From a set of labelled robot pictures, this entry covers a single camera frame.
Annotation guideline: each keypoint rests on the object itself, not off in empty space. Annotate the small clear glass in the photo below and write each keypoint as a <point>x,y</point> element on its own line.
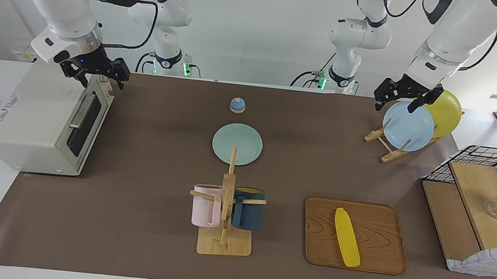
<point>494,209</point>

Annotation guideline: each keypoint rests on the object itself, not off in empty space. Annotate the white power socket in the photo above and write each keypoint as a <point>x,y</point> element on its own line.
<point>24,55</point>

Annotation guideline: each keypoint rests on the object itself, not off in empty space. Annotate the wooden mug tree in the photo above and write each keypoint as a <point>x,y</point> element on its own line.
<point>228,188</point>

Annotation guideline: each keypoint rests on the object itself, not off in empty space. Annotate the yellow corn cob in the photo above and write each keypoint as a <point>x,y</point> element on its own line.
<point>347,237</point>

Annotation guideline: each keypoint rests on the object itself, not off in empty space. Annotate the yellow plate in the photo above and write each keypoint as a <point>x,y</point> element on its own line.
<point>447,112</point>

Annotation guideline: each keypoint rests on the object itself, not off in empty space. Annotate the pink mug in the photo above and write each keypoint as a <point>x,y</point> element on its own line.
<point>204,206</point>

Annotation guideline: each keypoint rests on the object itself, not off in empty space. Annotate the brown table mat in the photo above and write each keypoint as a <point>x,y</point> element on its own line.
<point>138,220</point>

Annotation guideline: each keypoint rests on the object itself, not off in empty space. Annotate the brown wooden tray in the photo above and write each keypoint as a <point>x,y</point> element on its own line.
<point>381,236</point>

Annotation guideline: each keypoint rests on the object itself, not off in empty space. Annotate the pale green plate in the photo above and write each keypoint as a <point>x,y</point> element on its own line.
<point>244,139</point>

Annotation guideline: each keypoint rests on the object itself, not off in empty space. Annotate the wooden plate rack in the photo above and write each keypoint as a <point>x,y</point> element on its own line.
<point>387,156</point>

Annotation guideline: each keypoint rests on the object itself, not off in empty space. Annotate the dark teal mug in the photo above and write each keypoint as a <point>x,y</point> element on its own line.
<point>250,213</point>

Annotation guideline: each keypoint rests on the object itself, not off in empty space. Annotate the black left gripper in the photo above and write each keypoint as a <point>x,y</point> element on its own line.
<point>404,89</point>

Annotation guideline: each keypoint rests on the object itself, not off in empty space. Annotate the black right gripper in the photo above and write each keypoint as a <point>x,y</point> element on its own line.
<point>92,64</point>

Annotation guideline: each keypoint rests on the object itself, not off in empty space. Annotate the beige toaster oven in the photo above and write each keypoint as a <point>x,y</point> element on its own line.
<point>25,111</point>

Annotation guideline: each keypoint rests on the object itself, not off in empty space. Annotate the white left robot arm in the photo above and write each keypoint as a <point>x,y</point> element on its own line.
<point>463,32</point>

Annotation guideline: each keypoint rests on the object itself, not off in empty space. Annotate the toaster oven glass door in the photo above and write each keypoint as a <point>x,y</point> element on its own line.
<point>94,109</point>

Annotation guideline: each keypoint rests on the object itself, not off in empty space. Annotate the light blue plate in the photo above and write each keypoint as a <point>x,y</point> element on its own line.
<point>404,126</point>

